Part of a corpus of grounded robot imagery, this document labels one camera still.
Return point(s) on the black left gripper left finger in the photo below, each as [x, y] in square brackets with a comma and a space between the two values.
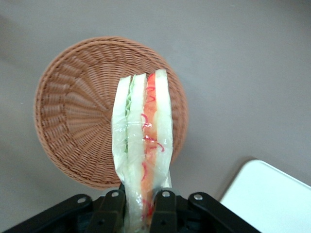
[109, 213]

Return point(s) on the triangle sandwich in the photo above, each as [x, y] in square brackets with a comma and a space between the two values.
[138, 136]

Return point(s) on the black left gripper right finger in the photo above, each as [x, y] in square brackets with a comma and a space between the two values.
[165, 213]

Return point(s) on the brown round wicker basket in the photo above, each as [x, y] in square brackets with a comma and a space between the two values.
[80, 116]

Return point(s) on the cream rectangular tray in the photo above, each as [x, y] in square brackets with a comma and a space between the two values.
[267, 199]

